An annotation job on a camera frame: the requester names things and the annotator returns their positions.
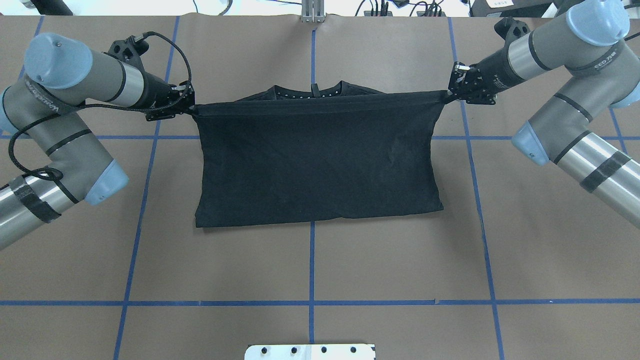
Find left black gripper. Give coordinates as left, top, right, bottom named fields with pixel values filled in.
left=142, top=75, right=195, bottom=122

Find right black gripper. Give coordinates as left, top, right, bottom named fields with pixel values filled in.
left=448, top=52, right=515, bottom=105

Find black graphic t-shirt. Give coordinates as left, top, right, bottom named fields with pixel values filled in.
left=193, top=81, right=447, bottom=228

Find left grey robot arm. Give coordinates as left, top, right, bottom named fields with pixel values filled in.
left=1, top=31, right=195, bottom=249

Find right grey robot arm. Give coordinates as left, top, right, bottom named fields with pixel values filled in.
left=444, top=0, right=640, bottom=227

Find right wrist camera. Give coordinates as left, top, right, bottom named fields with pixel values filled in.
left=493, top=17, right=531, bottom=47

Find aluminium frame post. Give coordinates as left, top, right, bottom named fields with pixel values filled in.
left=300, top=0, right=326, bottom=24

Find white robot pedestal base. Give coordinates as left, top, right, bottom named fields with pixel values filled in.
left=244, top=343, right=377, bottom=360

